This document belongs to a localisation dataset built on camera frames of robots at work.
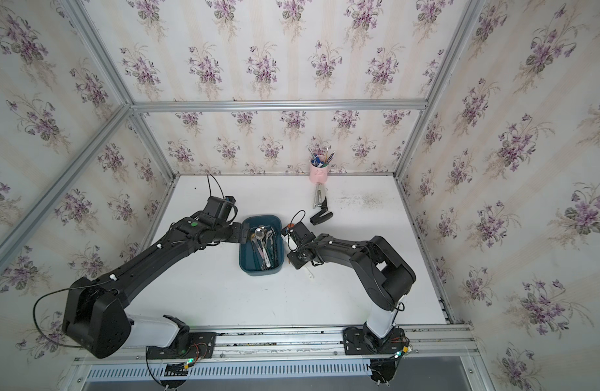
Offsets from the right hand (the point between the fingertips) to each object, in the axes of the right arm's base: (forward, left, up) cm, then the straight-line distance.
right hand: (300, 256), depth 93 cm
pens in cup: (+42, -7, +11) cm, 44 cm away
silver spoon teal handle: (+4, +18, +3) cm, 19 cm away
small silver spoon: (+7, +16, +4) cm, 18 cm away
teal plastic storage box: (-3, +20, +2) cm, 20 cm away
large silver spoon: (+7, +11, +3) cm, 14 cm away
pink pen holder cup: (+39, -8, +6) cm, 40 cm away
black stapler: (+16, -7, +3) cm, 18 cm away
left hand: (+2, +20, +14) cm, 24 cm away
